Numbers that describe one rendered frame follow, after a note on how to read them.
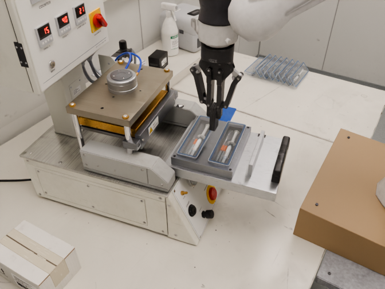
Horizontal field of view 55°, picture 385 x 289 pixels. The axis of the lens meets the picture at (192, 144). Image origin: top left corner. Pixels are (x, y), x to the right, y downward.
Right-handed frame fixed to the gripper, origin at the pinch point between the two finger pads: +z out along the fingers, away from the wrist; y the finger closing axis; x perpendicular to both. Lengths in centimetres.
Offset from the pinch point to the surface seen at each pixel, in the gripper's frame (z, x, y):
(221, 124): 8.0, 8.3, -0.4
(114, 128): 2.8, -10.9, -23.5
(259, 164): 10.5, -1.9, 13.6
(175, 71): 28, 67, -41
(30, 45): -19.9, -16.1, -38.3
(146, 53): 28, 79, -62
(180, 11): 11, 96, -51
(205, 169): 9.2, -10.0, 1.6
